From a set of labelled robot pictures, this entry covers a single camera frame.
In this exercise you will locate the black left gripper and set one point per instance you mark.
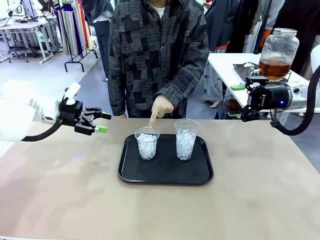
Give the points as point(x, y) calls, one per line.
point(70, 112)

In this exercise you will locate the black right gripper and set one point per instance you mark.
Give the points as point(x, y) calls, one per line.
point(273, 97)

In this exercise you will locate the short clear iced cup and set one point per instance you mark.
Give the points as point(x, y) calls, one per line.
point(147, 147)

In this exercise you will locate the person's right forearm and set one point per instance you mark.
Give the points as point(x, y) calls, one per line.
point(116, 95)

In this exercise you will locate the person's left forearm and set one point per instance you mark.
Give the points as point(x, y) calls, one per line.
point(187, 80)

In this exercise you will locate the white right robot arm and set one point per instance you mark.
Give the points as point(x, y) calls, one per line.
point(303, 98)

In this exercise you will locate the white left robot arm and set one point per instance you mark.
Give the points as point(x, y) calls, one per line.
point(15, 117)

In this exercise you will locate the plastic cup with brown tea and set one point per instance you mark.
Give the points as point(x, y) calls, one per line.
point(232, 103)

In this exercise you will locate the tall clear iced cup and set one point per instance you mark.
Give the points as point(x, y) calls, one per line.
point(186, 145)

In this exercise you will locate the person's right hand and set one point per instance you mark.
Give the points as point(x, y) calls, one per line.
point(122, 116)

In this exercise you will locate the person's left hand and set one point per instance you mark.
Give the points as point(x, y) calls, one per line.
point(162, 106)

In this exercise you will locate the dark metal drip tray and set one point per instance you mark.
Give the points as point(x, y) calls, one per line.
point(243, 71)

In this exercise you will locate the glass tea dispenser jar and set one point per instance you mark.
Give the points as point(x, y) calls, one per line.
point(278, 55)

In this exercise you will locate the black clothes rack stand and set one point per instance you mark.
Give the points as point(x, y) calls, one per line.
point(75, 62)

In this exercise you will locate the bystander in dark coat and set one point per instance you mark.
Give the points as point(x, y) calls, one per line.
point(225, 22)

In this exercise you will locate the bystander in grey top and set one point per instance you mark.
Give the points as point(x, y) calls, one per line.
point(268, 15)

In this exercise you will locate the mannequin with dark trousers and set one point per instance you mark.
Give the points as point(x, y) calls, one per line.
point(101, 37)

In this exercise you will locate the black plastic serving tray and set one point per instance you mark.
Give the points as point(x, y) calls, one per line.
point(165, 172)

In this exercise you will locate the hanging colourful fabrics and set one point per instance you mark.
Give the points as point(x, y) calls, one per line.
point(72, 27)

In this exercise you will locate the person in grey patchwork jacket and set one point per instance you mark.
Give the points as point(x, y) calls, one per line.
point(155, 50)

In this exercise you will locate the black low bench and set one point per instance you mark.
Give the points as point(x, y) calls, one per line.
point(21, 51)

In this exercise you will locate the white background work table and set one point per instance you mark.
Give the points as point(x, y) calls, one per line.
point(30, 26)

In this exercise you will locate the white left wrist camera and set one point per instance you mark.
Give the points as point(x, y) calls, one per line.
point(72, 91)

